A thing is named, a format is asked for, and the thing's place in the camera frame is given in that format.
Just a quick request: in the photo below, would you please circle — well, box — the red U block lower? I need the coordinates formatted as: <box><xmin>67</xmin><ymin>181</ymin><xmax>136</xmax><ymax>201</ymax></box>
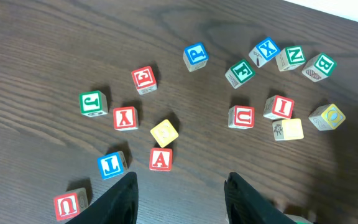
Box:
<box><xmin>53</xmin><ymin>187</ymin><xmax>89</xmax><ymax>221</ymax></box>

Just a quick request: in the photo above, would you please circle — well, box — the yellow O block upper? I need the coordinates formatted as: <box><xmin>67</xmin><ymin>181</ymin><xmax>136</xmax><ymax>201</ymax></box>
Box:
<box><xmin>308</xmin><ymin>104</ymin><xmax>346</xmax><ymax>131</ymax></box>

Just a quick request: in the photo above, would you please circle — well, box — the red Y block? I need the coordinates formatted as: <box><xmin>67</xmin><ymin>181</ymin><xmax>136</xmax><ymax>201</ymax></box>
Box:
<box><xmin>113</xmin><ymin>106</ymin><xmax>139</xmax><ymax>131</ymax></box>

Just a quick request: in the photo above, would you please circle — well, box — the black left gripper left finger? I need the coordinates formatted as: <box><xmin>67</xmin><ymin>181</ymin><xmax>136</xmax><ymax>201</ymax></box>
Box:
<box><xmin>67</xmin><ymin>172</ymin><xmax>139</xmax><ymax>224</ymax></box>

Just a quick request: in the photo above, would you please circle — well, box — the blue X block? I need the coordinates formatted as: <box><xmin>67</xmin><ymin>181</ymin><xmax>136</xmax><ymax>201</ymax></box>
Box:
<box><xmin>249</xmin><ymin>37</ymin><xmax>281</xmax><ymax>68</ymax></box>

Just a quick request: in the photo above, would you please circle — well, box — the yellow tilted block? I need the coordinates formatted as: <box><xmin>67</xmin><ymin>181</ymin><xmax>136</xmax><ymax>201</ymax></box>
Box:
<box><xmin>150</xmin><ymin>119</ymin><xmax>179</xmax><ymax>148</ymax></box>

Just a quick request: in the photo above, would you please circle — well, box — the blue L block left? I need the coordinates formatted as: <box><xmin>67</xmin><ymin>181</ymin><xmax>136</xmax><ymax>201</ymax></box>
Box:
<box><xmin>97</xmin><ymin>151</ymin><xmax>128</xmax><ymax>180</ymax></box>

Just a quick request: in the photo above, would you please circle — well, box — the green N block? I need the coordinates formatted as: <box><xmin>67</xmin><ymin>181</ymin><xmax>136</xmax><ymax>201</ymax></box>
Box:
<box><xmin>275</xmin><ymin>45</ymin><xmax>306</xmax><ymax>72</ymax></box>

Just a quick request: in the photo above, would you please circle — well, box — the green J block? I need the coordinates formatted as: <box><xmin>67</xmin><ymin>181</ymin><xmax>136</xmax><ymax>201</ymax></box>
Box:
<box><xmin>79</xmin><ymin>90</ymin><xmax>108</xmax><ymax>118</ymax></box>

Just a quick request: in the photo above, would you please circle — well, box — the blue P block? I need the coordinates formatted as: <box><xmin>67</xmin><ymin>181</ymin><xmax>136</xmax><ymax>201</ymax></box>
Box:
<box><xmin>183</xmin><ymin>42</ymin><xmax>209</xmax><ymax>72</ymax></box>

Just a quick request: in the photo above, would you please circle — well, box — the green F block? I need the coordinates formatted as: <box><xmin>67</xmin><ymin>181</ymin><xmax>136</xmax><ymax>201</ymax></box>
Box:
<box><xmin>225</xmin><ymin>59</ymin><xmax>255</xmax><ymax>89</ymax></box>

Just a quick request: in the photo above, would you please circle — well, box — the green B block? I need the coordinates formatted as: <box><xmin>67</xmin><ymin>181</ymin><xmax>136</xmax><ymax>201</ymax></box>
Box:
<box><xmin>301</xmin><ymin>53</ymin><xmax>337</xmax><ymax>82</ymax></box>

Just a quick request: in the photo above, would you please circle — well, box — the red A block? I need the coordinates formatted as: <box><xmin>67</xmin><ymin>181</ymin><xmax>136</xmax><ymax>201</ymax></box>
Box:
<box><xmin>149</xmin><ymin>148</ymin><xmax>173</xmax><ymax>172</ymax></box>

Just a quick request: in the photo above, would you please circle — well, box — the red I block left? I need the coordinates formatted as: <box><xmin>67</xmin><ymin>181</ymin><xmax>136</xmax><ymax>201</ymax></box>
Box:
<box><xmin>263</xmin><ymin>95</ymin><xmax>295</xmax><ymax>120</ymax></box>

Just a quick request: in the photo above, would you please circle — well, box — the red E block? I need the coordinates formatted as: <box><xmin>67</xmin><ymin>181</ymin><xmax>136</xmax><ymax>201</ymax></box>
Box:
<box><xmin>131</xmin><ymin>66</ymin><xmax>158</xmax><ymax>95</ymax></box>

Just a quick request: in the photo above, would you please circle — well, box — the red u block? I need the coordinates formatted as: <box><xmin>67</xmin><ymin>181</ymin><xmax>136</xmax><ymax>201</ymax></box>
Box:
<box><xmin>53</xmin><ymin>187</ymin><xmax>89</xmax><ymax>221</ymax></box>
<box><xmin>228</xmin><ymin>105</ymin><xmax>255</xmax><ymax>129</ymax></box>

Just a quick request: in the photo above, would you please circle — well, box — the red U block upper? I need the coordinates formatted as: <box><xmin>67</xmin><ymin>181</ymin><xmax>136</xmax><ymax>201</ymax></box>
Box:
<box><xmin>228</xmin><ymin>105</ymin><xmax>255</xmax><ymax>129</ymax></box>

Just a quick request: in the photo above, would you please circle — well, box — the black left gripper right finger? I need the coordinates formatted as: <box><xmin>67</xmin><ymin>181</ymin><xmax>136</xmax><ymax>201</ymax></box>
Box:
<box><xmin>224</xmin><ymin>172</ymin><xmax>295</xmax><ymax>224</ymax></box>

